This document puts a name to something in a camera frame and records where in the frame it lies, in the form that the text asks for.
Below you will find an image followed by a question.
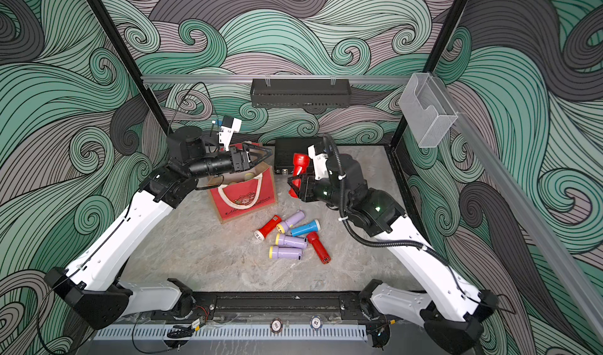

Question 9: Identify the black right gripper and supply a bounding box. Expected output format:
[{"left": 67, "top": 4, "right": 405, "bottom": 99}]
[{"left": 291, "top": 173, "right": 354, "bottom": 213}]

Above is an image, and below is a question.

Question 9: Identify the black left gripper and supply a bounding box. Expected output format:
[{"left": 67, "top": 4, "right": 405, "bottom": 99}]
[{"left": 184, "top": 146, "right": 269, "bottom": 184}]

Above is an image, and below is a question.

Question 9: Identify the blue flashlight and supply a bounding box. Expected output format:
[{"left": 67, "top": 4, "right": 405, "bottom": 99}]
[{"left": 290, "top": 219, "right": 320, "bottom": 237}]

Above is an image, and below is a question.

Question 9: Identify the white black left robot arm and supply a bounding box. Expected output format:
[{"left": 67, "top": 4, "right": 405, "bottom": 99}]
[{"left": 44, "top": 116, "right": 273, "bottom": 330}]

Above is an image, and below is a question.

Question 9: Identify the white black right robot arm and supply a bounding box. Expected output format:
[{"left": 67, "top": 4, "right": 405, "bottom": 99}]
[{"left": 287, "top": 134, "right": 499, "bottom": 354}]

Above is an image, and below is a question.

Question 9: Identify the red canvas tote bag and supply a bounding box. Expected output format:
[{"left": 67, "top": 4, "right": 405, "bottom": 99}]
[{"left": 208, "top": 161, "right": 278, "bottom": 223}]

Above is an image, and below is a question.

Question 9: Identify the black hard carry case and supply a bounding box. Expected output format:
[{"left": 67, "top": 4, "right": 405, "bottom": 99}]
[{"left": 273, "top": 137, "right": 322, "bottom": 174}]

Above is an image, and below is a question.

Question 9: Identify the purple flashlight centre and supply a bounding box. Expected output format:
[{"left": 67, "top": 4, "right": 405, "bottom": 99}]
[{"left": 276, "top": 210, "right": 306, "bottom": 234}]

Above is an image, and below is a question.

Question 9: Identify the purple flashlight middle row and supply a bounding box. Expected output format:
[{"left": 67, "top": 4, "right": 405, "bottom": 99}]
[{"left": 275, "top": 232, "right": 308, "bottom": 249}]

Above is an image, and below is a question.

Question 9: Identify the purple flashlight row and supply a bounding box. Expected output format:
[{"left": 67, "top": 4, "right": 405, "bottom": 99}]
[
  {"left": 269, "top": 245, "right": 303, "bottom": 260},
  {"left": 275, "top": 232, "right": 308, "bottom": 249}
]

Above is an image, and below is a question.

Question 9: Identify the red flashlight white head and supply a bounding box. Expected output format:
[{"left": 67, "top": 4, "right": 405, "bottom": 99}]
[{"left": 254, "top": 215, "right": 282, "bottom": 241}]

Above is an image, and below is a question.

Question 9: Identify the purple flashlight lower row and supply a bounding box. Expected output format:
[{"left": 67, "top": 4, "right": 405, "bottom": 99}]
[{"left": 269, "top": 245, "right": 303, "bottom": 260}]

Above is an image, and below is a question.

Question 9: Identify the black wall-mounted shelf tray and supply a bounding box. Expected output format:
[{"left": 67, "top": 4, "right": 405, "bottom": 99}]
[{"left": 250, "top": 78, "right": 352, "bottom": 108}]

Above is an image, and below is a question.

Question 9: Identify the black front mounting rail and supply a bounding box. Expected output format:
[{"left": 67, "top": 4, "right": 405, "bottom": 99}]
[{"left": 192, "top": 291, "right": 378, "bottom": 317}]

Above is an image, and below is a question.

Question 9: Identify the aluminium rail back wall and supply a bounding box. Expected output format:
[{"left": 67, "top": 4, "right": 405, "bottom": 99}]
[{"left": 141, "top": 74, "right": 410, "bottom": 86}]

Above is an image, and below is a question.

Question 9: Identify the aluminium rail wall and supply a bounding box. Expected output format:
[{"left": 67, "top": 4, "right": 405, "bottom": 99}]
[
  {"left": 141, "top": 74, "right": 410, "bottom": 86},
  {"left": 432, "top": 77, "right": 602, "bottom": 339}
]

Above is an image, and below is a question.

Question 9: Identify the clear plastic wall bin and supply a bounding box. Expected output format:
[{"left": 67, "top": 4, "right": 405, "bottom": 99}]
[{"left": 398, "top": 73, "right": 458, "bottom": 149}]

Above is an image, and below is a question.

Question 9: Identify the aluminium rail right wall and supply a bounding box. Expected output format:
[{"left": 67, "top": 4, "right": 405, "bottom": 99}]
[{"left": 432, "top": 77, "right": 602, "bottom": 339}]

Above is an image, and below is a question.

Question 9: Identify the white slotted cable duct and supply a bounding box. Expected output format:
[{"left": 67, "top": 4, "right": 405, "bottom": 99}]
[{"left": 94, "top": 324, "right": 368, "bottom": 342}]

